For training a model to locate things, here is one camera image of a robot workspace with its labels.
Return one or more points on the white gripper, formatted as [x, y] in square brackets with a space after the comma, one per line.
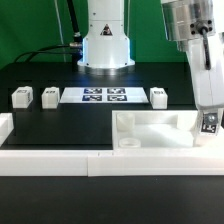
[205, 55]

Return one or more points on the white square tabletop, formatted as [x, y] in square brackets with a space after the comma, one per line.
[140, 129]

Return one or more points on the white sheet with tags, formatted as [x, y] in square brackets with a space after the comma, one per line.
[103, 95]

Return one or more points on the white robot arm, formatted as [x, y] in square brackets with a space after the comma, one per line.
[196, 26]

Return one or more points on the white U-shaped fence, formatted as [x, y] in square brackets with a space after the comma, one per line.
[125, 162]

